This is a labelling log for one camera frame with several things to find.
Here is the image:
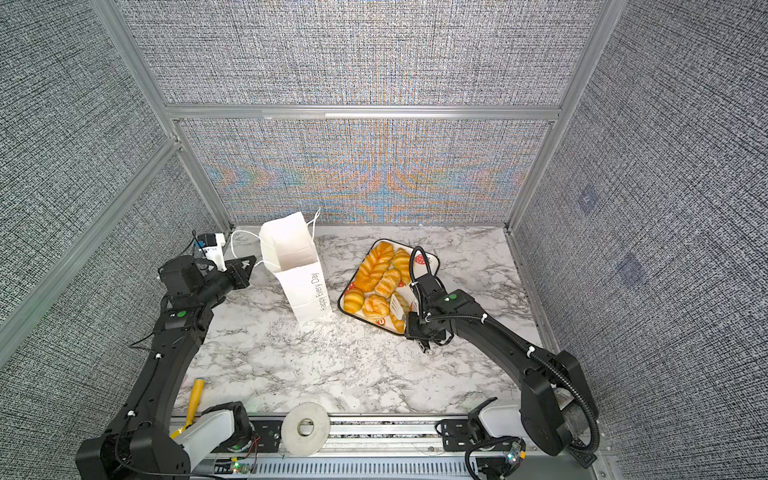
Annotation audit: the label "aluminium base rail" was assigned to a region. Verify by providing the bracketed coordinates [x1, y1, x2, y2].
[167, 413, 607, 480]

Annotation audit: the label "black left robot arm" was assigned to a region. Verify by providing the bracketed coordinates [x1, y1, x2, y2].
[75, 255, 257, 479]

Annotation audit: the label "white tape roll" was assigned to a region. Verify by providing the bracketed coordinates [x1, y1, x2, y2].
[281, 402, 331, 457]

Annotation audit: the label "long braided fake bread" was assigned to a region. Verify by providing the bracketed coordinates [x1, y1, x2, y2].
[354, 241, 395, 293]

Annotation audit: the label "fake croissant lower left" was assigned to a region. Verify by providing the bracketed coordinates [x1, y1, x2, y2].
[342, 287, 365, 314]

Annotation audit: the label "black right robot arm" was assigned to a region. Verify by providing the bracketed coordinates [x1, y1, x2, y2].
[405, 274, 600, 456]

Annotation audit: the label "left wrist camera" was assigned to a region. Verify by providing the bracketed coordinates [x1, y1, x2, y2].
[193, 233, 227, 271]

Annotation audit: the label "black corrugated cable conduit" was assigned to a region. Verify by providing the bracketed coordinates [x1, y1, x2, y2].
[407, 245, 601, 454]

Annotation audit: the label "fake croissant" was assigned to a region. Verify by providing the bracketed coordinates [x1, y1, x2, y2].
[390, 292, 410, 334]
[342, 287, 365, 314]
[391, 249, 411, 284]

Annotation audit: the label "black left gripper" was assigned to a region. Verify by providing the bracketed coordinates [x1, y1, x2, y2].
[198, 255, 256, 309]

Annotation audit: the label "yellow plastic scoop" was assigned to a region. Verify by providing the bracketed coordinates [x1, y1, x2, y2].
[170, 378, 205, 439]

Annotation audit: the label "fake bread roll centre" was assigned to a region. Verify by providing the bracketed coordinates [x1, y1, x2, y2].
[374, 268, 401, 298]

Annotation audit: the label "fake croissant top middle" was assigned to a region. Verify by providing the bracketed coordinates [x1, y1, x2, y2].
[391, 249, 411, 284]

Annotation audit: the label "fake croissant bottom right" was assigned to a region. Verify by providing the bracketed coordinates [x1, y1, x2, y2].
[390, 292, 410, 334]

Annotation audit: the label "white tray with black rim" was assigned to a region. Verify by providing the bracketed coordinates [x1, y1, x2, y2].
[338, 239, 440, 336]

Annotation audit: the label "white slotted bread tongs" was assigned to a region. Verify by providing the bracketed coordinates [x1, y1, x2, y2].
[390, 292, 412, 321]

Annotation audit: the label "white paper gift bag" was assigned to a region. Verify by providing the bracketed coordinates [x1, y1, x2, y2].
[230, 209, 331, 325]

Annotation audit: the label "black remote control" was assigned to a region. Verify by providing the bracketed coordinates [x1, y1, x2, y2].
[567, 438, 597, 469]

